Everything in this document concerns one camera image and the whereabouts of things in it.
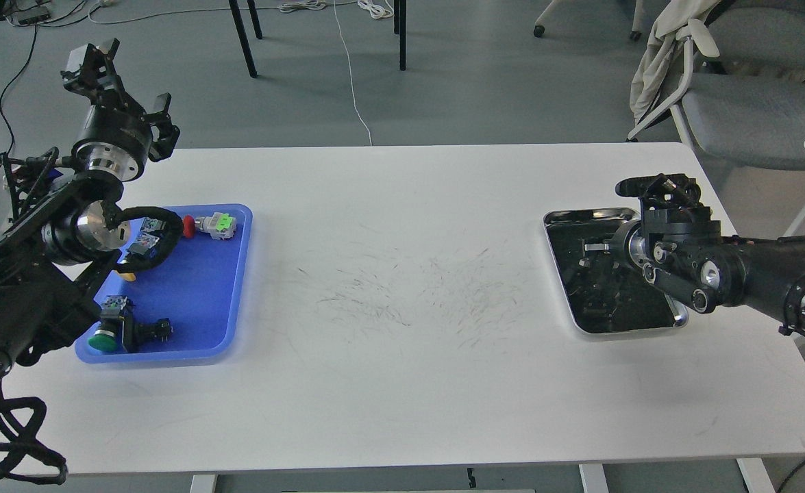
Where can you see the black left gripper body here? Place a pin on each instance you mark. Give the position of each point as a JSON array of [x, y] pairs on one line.
[[113, 141]]

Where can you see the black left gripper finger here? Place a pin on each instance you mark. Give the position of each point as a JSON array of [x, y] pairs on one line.
[[90, 72], [162, 145]]

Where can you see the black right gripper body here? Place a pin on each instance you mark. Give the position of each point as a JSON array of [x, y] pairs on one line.
[[674, 229]]

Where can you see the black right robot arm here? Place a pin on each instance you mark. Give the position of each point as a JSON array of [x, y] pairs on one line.
[[765, 275]]

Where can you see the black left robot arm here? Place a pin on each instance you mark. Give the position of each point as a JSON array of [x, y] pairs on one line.
[[68, 234]]

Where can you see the grey green connector part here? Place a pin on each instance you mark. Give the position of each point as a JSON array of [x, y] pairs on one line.
[[219, 225]]

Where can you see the silver metal tray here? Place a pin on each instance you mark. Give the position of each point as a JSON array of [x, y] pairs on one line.
[[611, 301]]

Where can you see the grey office chair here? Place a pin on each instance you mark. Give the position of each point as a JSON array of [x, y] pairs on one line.
[[736, 90]]

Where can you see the beige jacket on chair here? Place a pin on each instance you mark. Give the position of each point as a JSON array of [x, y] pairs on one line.
[[661, 50]]

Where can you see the blue plastic tray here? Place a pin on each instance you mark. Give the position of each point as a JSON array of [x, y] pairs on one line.
[[197, 288]]

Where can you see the red push button switch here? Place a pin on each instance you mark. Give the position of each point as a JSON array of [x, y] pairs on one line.
[[158, 228]]

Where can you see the yellow push button switch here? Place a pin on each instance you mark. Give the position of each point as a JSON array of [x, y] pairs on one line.
[[142, 253]]

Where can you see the small black switch part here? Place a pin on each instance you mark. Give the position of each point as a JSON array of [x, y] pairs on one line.
[[160, 330]]

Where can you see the green push button switch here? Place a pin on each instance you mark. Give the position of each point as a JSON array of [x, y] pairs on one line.
[[116, 320]]

